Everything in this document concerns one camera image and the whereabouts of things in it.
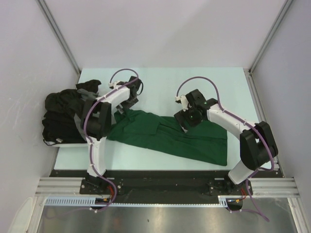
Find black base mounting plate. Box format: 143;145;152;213
50;169;284;204

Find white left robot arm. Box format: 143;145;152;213
81;76;143;194

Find aluminium frame post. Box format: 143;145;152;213
36;0;82;76
249;0;294;73

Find white slotted cable duct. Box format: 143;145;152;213
44;196;227;208

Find black t shirt pile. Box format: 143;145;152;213
41;79;102;146

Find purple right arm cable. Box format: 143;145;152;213
176;75;276;223

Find right aluminium frame post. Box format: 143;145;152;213
249;0;294;73

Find left aluminium frame post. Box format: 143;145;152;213
36;0;82;76

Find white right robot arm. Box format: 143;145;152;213
174;89;278;195

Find green t shirt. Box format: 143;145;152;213
107;110;227;166

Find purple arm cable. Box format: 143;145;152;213
83;68;139;214
176;75;276;223

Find white plastic bin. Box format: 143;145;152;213
47;89;110;148

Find grey t shirt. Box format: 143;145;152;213
73;88;99;141

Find aluminium front rail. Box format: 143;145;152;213
35;177;300;198

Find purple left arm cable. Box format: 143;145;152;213
83;68;139;214

